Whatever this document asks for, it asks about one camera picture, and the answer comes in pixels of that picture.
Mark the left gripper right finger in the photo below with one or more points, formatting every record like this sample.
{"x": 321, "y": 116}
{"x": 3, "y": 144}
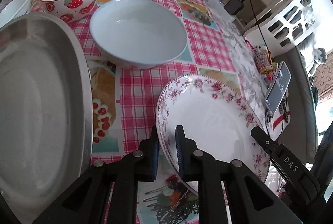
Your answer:
{"x": 198, "y": 166}

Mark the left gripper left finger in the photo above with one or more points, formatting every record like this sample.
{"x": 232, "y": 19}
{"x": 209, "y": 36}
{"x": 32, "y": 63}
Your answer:
{"x": 138, "y": 166}

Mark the pink floral round plate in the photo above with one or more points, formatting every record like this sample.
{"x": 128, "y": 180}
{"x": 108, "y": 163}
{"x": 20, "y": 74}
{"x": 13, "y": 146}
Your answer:
{"x": 215, "y": 116}

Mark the small white round bowl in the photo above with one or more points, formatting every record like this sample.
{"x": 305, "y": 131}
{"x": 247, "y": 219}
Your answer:
{"x": 137, "y": 34}

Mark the white square bowl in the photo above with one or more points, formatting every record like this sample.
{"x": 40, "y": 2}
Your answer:
{"x": 13, "y": 10}

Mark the pink checkered tablecloth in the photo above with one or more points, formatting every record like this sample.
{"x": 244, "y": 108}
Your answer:
{"x": 215, "y": 49}

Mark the smartphone on stand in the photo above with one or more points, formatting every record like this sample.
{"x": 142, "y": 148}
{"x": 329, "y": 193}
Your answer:
{"x": 278, "y": 88}

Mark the colourful snack tube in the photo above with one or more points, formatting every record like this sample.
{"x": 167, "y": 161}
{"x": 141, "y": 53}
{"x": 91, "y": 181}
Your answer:
{"x": 262, "y": 60}

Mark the white power strip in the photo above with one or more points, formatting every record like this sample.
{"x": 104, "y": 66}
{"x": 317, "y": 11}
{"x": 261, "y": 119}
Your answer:
{"x": 217, "y": 7}

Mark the white lattice shelf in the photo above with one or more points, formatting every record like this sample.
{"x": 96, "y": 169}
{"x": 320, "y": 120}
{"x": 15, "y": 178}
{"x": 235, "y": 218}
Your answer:
{"x": 292, "y": 23}

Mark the black power adapter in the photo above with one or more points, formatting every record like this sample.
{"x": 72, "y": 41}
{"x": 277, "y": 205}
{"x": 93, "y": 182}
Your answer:
{"x": 232, "y": 7}

